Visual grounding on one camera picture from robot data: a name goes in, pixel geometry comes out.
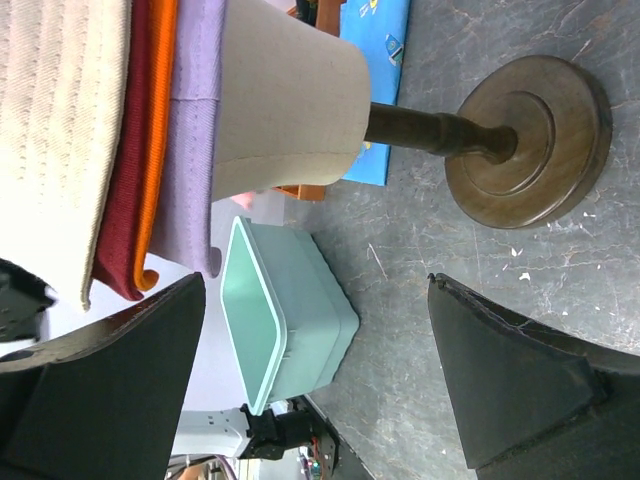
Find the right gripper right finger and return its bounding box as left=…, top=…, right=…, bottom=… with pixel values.
left=428, top=273, right=639, bottom=470

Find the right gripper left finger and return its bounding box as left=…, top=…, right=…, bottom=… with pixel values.
left=1, top=273, right=206, bottom=480

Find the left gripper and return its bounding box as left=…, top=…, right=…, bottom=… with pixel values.
left=1, top=259, right=54, bottom=343

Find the dark red hat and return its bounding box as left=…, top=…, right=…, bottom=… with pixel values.
left=93, top=0, right=150, bottom=301

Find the purple bucket hat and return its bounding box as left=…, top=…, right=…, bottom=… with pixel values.
left=150, top=1, right=227, bottom=278

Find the teal plastic basket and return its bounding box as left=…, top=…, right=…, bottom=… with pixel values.
left=220, top=216, right=360, bottom=416

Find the beige bucket hat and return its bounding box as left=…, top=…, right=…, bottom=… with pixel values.
left=1, top=1, right=132, bottom=311

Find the pink bucket hat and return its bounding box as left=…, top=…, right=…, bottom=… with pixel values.
left=232, top=191, right=256, bottom=211

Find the cream mannequin head stand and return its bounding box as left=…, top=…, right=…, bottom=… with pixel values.
left=212, top=1, right=612, bottom=229

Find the orange bucket hat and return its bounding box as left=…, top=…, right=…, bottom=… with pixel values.
left=133, top=1, right=178, bottom=291

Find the blue printed cloth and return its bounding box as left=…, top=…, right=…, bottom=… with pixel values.
left=340, top=0, right=410, bottom=186

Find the wooden compartment tray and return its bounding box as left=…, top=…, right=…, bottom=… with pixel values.
left=274, top=0, right=346, bottom=203

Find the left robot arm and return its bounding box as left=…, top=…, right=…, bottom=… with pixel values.
left=1, top=260, right=318, bottom=460

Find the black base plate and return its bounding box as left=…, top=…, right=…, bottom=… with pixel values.
left=294, top=395, right=375, bottom=480

